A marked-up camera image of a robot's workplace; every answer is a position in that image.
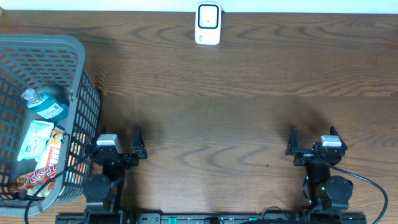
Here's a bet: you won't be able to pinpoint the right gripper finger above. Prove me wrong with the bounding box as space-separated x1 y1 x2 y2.
285 126 299 156
330 126 348 151

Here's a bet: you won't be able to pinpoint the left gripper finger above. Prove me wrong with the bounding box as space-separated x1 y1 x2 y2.
132 126 147 159
91 126 106 144

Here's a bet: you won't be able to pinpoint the yellow snack bag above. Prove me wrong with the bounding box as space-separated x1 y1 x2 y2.
27 125 65 198

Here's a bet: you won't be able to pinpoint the blue mouthwash bottle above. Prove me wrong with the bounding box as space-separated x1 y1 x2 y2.
21 88 69 123

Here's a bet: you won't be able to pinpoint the light green wipes packet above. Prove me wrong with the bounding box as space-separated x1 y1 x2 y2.
17 120 54 162

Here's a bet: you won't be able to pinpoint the orange chocolate bar wrapper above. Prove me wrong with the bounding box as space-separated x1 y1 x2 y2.
8 165 58 193

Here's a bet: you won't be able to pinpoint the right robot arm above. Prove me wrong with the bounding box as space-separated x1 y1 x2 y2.
285 126 353 223

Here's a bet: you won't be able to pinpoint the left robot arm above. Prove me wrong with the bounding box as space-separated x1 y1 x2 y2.
83 126 147 224

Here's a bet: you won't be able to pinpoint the white barcode scanner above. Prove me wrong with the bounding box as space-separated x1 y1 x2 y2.
195 2 222 45

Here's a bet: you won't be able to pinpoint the grey plastic basket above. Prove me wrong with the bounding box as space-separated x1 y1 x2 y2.
1 34 100 218

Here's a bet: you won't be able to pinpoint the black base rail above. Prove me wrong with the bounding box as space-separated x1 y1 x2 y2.
55 213 367 224

